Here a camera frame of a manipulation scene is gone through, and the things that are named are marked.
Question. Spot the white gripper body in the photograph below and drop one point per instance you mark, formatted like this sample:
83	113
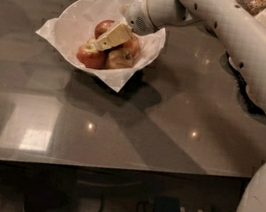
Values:
135	13

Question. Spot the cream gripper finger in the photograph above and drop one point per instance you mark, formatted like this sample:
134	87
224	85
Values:
118	33

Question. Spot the red apple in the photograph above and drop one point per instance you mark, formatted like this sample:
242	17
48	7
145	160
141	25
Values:
88	55
132	45
102	27

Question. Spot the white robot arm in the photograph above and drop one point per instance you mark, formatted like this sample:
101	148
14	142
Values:
243	37

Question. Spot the front right yellowish apple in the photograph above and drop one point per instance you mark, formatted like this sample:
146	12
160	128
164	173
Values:
119	58

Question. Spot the hidden small apple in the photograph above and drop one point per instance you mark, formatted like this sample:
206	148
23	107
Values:
91	40

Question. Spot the white paper liner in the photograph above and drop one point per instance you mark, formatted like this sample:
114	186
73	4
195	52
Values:
68	29

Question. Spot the black mat under plates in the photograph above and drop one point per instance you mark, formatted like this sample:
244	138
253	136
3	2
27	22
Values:
246	103

